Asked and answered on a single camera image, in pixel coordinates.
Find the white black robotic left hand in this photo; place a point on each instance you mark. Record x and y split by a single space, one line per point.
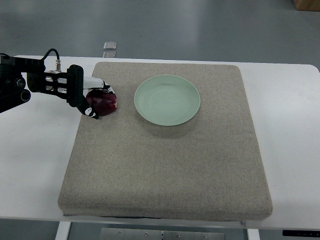
93 83

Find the dark red apple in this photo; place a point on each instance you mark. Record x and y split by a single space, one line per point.
102 102

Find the grey metal table crossbar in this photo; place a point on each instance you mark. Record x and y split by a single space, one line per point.
148 234

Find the cardboard box corner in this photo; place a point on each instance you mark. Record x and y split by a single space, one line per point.
307 5

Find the silver floor socket plate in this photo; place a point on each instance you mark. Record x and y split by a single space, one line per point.
110 45

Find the black table control panel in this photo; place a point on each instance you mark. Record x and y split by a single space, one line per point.
301 233

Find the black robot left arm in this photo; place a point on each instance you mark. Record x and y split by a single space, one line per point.
19 77

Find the beige fabric cushion mat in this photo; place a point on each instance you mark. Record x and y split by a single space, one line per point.
207 169

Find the light green plate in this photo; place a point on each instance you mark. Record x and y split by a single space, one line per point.
167 100

